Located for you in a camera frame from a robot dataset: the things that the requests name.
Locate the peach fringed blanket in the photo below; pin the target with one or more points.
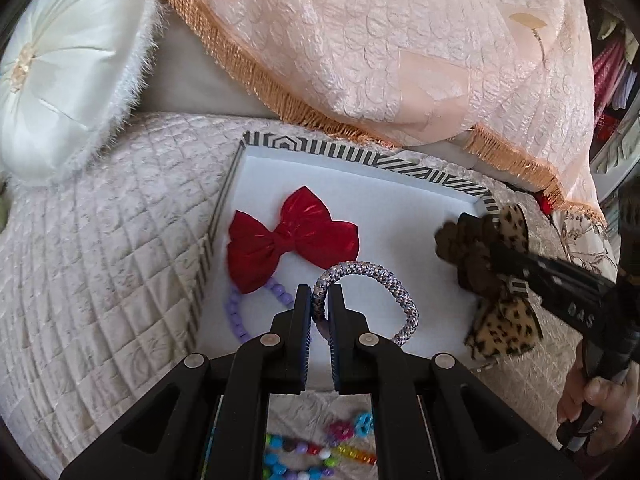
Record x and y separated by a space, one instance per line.
375 45

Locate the white round satin cushion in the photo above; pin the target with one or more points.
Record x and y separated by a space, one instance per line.
65 75

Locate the red satin bow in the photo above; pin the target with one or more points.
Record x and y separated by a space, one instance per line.
290 240

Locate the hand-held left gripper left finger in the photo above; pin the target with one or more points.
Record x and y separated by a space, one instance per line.
306 330

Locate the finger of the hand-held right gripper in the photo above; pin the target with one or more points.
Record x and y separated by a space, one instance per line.
515 260

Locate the pile of colourful clothes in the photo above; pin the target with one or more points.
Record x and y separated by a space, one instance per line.
617 80

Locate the small red object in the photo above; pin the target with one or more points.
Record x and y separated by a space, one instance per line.
545 202

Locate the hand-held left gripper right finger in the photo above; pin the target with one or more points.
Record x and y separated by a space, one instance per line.
334 340

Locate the person's right hand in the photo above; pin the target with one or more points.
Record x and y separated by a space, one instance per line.
597 400

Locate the leopard print bow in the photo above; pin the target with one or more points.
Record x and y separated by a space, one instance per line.
505 330

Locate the white tray with striped rim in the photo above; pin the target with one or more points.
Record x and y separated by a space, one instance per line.
400 220

